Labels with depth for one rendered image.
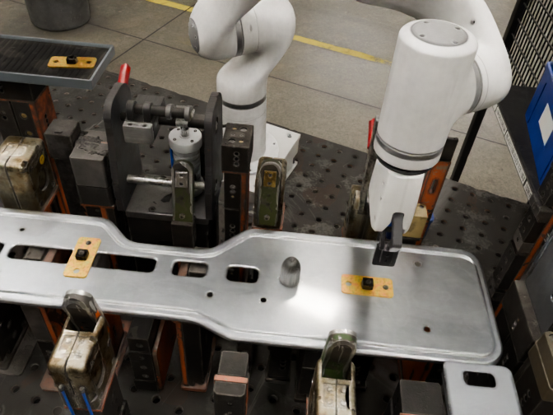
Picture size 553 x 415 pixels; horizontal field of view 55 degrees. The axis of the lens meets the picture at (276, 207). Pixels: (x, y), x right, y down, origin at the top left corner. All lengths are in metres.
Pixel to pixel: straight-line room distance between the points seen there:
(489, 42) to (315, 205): 0.85
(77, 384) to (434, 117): 0.57
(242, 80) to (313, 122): 1.76
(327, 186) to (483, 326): 0.73
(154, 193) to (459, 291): 0.59
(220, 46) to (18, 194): 0.48
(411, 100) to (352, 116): 2.47
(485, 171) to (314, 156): 1.47
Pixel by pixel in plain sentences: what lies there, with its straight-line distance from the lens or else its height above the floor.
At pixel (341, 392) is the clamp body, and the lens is 0.73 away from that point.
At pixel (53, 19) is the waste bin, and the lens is 3.91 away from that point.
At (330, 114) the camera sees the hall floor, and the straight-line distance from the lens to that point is 3.06.
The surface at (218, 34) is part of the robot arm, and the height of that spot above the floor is 1.18.
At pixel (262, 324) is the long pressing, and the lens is 0.82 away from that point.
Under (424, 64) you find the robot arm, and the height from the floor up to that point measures 1.42.
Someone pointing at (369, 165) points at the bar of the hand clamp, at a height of 1.14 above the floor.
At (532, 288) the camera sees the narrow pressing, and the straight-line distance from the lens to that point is 0.96.
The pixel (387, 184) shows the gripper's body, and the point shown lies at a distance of 0.67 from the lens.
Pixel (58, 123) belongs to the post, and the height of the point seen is 1.10.
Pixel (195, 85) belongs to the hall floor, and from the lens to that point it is 3.25.
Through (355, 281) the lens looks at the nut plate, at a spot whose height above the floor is 1.00.
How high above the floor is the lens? 1.68
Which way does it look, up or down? 44 degrees down
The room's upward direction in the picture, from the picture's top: 5 degrees clockwise
